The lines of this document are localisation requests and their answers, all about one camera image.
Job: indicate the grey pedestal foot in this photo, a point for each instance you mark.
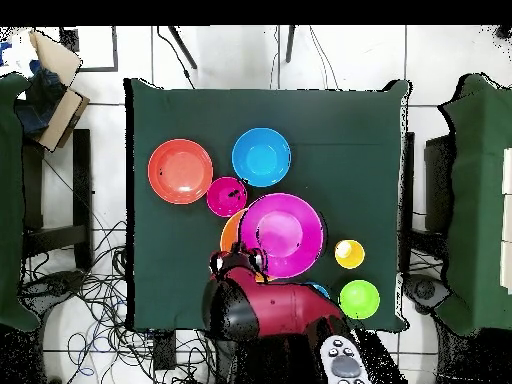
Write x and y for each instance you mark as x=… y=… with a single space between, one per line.
x=426 y=291

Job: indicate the wide red-orange bowl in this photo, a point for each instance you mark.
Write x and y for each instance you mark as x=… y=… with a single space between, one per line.
x=180 y=171

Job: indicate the green bowl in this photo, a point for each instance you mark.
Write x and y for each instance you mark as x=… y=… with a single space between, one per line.
x=360 y=299

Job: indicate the dark green side cloth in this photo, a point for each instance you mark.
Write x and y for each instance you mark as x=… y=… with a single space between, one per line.
x=10 y=200
x=480 y=200

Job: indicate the black cabinet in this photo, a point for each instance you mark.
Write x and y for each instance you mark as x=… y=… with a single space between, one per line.
x=438 y=180

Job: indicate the black tripod leg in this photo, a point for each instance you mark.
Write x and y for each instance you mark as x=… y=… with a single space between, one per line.
x=290 y=44
x=182 y=46

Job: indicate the small crimson bowl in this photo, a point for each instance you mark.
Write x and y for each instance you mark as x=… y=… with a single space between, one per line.
x=220 y=200

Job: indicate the black stool frame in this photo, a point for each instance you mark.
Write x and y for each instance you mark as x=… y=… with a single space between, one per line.
x=82 y=180

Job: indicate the blue cup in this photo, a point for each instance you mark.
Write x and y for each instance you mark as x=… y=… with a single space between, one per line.
x=322 y=288

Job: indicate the blue bowl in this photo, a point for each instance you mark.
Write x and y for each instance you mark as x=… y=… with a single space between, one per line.
x=261 y=157

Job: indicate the dark green tablecloth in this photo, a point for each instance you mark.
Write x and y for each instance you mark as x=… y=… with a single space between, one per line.
x=200 y=116

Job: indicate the cardboard box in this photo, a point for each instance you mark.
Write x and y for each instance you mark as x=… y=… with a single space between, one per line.
x=60 y=58

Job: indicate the large orange bowl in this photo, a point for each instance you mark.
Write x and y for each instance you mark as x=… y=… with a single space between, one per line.
x=230 y=236

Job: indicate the large magenta bowl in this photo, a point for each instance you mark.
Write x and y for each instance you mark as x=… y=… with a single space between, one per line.
x=284 y=232

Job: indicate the dark blue cloth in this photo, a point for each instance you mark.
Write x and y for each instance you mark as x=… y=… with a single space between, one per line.
x=40 y=100

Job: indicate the yellow cup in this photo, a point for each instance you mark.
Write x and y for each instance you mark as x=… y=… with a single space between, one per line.
x=352 y=256

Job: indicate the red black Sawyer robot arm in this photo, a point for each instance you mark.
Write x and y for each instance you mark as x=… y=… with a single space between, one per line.
x=280 y=308

